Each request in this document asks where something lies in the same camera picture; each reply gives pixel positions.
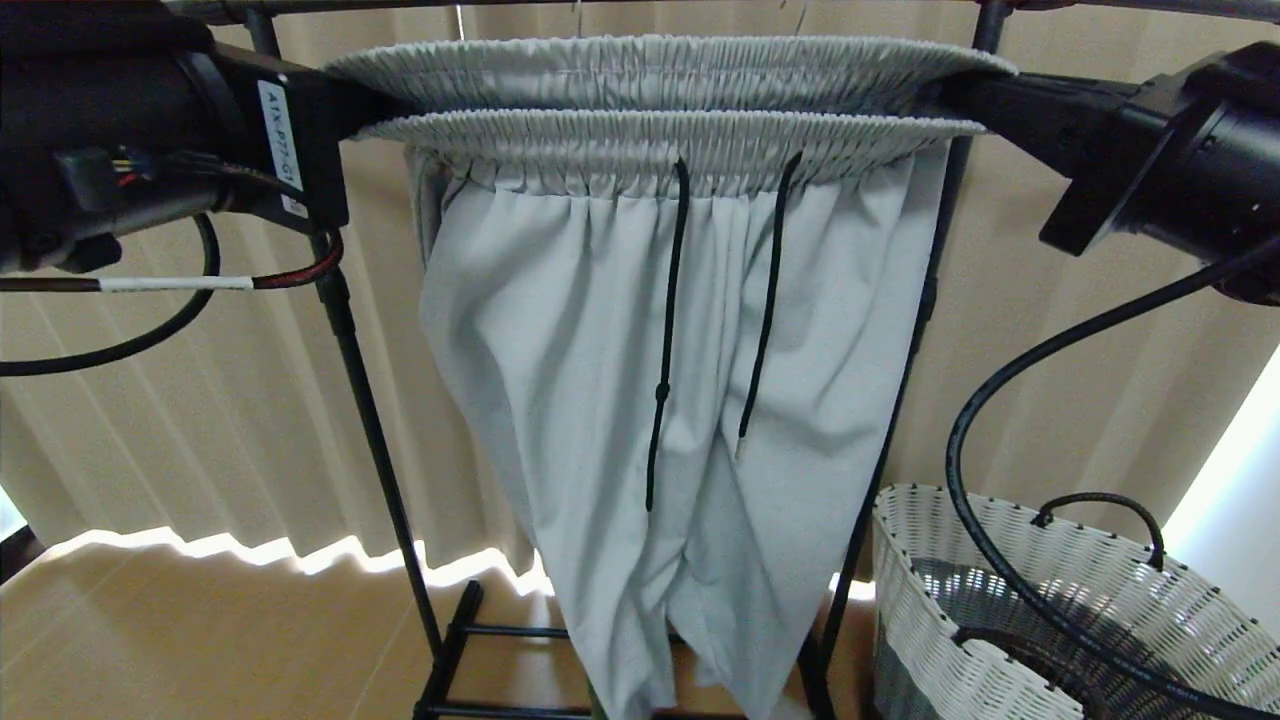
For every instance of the pale grey shorts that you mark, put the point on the pale grey shorts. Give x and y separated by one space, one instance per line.
600 350

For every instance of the black clothes rack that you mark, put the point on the black clothes rack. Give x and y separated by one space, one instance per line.
338 300

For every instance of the white laundry basket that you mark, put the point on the white laundry basket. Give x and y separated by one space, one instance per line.
920 620

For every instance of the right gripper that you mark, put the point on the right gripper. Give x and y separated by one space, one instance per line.
1200 170

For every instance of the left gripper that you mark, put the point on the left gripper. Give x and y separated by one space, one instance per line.
150 130

